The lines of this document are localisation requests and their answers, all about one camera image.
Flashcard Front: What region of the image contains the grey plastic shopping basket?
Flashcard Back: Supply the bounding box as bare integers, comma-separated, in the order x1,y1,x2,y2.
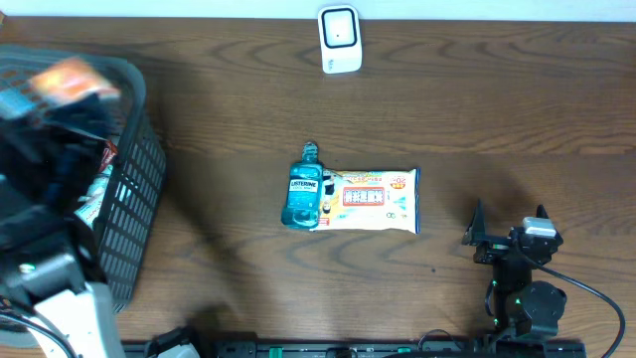
1,45,166,311

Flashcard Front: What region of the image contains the large white wet wipes pack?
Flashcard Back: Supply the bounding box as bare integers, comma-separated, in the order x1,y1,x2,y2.
316,168,420,234

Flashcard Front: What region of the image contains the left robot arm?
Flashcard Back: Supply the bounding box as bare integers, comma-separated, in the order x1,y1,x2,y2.
1,94,125,357

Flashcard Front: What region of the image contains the small orange box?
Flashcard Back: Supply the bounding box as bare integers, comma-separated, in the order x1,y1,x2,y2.
29,57,120,105

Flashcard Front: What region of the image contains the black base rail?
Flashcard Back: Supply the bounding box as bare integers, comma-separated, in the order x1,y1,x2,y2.
123,338,587,358

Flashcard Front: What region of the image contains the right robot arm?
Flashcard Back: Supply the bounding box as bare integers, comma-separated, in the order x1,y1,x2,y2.
462,203,566,341

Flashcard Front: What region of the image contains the red Top chocolate bar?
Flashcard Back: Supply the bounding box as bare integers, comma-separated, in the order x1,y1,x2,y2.
98,140,118,173

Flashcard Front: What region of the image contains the teal Listerine mouthwash bottle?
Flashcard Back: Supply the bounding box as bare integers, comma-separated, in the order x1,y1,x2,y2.
281,141,324,230

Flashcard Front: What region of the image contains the white barcode scanner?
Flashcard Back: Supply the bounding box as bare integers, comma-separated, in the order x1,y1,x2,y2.
317,5,363,75

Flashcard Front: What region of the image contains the small teal wipes pack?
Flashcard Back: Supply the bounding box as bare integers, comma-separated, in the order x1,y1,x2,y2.
75,165,113,229

